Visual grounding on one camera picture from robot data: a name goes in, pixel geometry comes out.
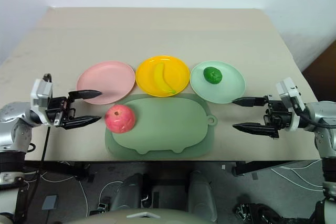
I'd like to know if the green pig-shaped silicone mat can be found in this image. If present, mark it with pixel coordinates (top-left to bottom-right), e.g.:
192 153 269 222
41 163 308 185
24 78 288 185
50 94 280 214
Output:
104 93 218 159

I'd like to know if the black machinery clump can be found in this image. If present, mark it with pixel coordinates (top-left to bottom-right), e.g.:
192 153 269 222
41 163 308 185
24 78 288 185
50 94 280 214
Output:
234 194 324 224

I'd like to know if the pale green plate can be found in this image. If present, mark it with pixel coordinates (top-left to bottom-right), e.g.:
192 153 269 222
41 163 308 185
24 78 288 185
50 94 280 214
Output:
190 60 247 104

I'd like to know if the green toy lime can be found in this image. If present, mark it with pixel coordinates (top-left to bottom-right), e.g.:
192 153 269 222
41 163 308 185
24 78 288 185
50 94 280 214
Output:
203 67 223 84

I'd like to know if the white floor cable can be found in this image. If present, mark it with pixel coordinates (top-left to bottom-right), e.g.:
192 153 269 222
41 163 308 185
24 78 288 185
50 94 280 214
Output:
270 160 324 191
39 172 89 216

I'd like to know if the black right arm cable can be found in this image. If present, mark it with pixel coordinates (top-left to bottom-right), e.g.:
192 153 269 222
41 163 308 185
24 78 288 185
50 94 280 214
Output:
294 104 336 128

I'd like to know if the pink plate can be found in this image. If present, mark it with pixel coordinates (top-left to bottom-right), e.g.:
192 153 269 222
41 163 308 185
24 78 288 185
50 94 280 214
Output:
76 60 136 105

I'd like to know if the yellow plate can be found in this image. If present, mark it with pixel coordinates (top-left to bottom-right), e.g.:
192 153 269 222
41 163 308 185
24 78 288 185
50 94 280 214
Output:
135 55 191 98

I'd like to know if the black table frame bracket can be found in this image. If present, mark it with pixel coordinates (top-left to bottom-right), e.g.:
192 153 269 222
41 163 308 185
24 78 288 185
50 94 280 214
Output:
23 161 96 183
232 159 324 176

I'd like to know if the dark grey rounded shape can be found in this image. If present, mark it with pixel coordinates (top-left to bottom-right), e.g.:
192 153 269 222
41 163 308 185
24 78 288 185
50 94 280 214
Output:
111 173 144 213
188 170 218 222

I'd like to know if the beige robot torso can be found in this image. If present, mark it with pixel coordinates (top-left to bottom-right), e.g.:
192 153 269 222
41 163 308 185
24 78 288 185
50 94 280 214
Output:
61 207 218 224

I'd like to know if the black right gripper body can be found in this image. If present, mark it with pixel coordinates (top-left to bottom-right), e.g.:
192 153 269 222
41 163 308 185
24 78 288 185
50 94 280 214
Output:
263 95 293 131

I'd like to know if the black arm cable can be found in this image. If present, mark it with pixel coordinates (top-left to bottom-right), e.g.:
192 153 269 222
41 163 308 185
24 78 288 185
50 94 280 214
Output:
294 104 336 128
14 73 53 218

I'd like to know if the pink red toy apple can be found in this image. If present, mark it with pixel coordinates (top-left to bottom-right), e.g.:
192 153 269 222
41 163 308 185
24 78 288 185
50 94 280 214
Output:
104 104 137 133

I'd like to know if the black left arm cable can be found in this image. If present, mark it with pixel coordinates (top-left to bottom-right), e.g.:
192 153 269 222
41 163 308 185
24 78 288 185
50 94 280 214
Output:
14 73 53 218

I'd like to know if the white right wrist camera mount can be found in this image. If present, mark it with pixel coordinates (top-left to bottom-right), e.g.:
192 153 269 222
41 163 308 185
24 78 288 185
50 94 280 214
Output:
275 77 307 132

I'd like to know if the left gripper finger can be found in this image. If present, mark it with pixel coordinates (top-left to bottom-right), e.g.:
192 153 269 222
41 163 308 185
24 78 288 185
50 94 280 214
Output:
61 115 102 131
68 90 103 101

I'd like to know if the small grey box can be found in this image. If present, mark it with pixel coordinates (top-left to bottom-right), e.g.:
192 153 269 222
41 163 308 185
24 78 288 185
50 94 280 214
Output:
42 195 58 210

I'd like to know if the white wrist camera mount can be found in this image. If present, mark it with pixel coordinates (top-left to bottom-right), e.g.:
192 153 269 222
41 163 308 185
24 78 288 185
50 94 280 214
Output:
29 78 54 125
275 77 307 132

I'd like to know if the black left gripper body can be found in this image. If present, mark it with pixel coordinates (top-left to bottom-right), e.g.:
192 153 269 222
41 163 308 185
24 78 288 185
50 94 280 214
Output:
46 94 77 129

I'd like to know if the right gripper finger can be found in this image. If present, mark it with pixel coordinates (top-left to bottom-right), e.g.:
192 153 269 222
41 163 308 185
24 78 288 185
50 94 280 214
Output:
232 97 269 108
232 122 280 138

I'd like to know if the yellow toy banana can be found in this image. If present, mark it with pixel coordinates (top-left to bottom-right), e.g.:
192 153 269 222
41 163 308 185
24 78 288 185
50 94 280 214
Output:
153 62 177 95

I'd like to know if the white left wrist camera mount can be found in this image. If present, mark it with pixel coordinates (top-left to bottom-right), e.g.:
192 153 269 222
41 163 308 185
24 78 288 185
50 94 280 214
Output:
29 78 54 125

